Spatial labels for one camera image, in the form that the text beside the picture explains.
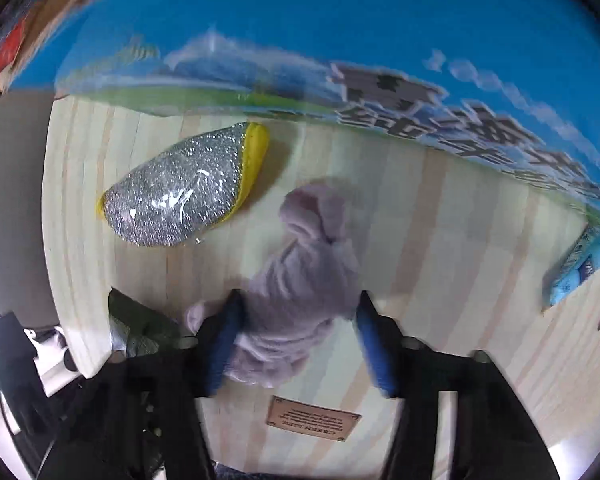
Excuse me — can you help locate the green cloth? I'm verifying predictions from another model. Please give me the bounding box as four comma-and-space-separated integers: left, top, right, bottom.
107, 287, 197, 362

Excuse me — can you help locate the light blue printed packet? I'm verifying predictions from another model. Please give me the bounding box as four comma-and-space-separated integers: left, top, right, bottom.
542, 222, 600, 312

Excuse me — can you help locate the black stand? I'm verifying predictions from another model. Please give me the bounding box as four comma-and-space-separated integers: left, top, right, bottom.
0, 311, 61, 461

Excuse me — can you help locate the red object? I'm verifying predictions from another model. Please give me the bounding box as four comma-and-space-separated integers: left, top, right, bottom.
0, 15, 31, 86

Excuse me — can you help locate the blue sky wall poster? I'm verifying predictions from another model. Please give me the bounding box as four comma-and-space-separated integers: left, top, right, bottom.
10, 0, 600, 241

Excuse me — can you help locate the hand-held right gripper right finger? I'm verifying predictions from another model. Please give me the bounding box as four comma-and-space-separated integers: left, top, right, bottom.
355, 290, 563, 480

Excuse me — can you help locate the silver glitter yellow sponge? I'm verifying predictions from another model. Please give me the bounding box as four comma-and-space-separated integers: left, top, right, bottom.
96, 121, 271, 248

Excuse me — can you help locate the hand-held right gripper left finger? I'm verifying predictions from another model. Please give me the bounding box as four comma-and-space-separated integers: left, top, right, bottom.
122, 289, 248, 480

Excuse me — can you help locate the brown label plate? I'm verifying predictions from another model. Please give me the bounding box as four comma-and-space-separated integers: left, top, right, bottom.
265, 395, 364, 442

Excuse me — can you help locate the lilac grey plush cloth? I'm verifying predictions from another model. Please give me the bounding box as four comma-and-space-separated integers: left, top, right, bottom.
184, 177, 363, 390

